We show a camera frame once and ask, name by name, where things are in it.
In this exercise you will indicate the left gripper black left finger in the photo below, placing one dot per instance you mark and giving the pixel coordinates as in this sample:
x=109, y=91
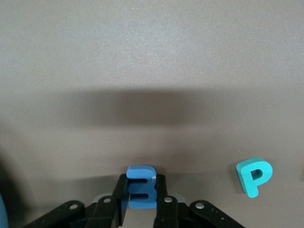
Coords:
x=104, y=213

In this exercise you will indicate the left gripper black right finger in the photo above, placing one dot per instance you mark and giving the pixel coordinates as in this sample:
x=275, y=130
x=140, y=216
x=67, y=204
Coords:
x=171, y=213

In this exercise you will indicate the blue foam letter m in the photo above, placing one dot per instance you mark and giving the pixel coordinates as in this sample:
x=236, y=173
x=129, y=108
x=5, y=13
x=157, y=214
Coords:
x=140, y=172

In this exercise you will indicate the teal foam letter p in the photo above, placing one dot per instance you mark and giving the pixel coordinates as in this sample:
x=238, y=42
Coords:
x=248, y=183

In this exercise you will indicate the blue plate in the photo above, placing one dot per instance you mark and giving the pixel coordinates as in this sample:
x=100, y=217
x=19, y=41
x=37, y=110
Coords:
x=2, y=213

